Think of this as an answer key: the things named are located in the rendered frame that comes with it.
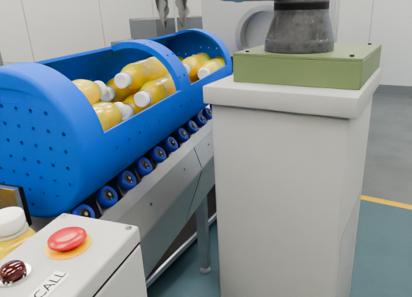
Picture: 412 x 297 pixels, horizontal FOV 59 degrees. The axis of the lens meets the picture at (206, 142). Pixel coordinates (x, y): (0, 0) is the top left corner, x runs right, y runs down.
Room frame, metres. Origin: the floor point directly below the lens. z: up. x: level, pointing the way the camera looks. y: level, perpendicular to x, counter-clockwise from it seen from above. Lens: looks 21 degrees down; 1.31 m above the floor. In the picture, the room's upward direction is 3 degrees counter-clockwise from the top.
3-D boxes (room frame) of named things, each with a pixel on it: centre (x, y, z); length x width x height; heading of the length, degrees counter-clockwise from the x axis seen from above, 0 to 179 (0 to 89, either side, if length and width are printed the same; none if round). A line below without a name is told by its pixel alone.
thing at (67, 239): (0.30, 0.14, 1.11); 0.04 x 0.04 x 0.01
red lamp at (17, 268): (0.26, 0.17, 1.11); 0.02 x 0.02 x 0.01
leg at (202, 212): (1.55, 0.04, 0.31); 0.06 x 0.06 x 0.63; 69
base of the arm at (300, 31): (0.83, -0.22, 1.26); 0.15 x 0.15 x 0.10
